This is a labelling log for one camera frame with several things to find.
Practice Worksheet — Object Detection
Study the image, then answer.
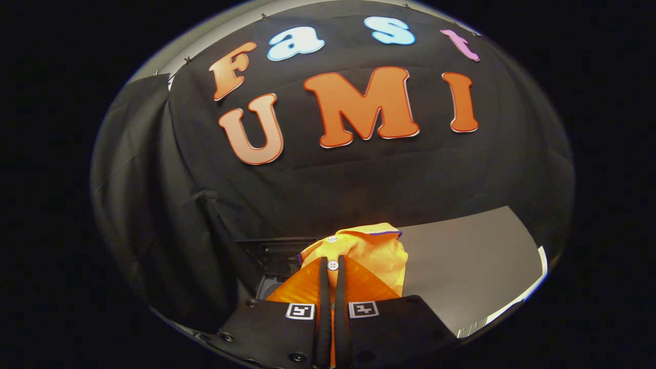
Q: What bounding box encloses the black side cloth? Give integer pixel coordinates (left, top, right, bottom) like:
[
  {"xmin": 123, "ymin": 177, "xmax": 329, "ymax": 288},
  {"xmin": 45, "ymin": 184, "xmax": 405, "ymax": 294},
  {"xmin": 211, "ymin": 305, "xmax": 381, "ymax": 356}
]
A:
[{"xmin": 91, "ymin": 74, "xmax": 247, "ymax": 329}]

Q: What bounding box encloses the black backdrop cloth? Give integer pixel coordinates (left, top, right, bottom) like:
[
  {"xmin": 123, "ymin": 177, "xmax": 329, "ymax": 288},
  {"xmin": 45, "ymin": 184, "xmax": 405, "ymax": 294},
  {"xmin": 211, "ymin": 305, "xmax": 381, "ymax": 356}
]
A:
[{"xmin": 169, "ymin": 0, "xmax": 575, "ymax": 241}]

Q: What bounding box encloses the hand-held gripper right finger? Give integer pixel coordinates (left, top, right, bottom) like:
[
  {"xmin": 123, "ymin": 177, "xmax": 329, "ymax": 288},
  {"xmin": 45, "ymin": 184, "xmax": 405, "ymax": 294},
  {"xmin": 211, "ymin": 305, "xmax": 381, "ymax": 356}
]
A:
[{"xmin": 336, "ymin": 255, "xmax": 457, "ymax": 369}]

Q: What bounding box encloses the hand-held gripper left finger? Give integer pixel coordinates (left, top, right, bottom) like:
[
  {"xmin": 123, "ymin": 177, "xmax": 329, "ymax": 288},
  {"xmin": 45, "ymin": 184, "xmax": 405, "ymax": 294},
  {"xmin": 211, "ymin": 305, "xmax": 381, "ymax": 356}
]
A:
[{"xmin": 205, "ymin": 256, "xmax": 333, "ymax": 369}]

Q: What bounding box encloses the grey cabinet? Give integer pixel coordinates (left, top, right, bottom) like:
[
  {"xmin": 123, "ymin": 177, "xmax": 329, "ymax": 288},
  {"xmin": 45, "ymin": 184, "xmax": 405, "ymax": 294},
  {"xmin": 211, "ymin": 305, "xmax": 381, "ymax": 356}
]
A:
[{"xmin": 397, "ymin": 206, "xmax": 548, "ymax": 339}]

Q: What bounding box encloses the yellow polo shirt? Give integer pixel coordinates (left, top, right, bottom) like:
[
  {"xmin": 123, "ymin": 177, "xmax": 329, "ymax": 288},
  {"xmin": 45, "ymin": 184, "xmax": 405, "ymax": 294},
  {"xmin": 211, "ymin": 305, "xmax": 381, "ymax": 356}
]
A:
[{"xmin": 299, "ymin": 223, "xmax": 409, "ymax": 299}]

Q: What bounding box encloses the grey washing machine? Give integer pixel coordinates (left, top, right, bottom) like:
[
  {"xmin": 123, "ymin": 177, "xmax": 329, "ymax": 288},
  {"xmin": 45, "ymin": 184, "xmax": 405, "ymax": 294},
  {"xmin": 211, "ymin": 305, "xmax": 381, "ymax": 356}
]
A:
[{"xmin": 236, "ymin": 236, "xmax": 321, "ymax": 303}]

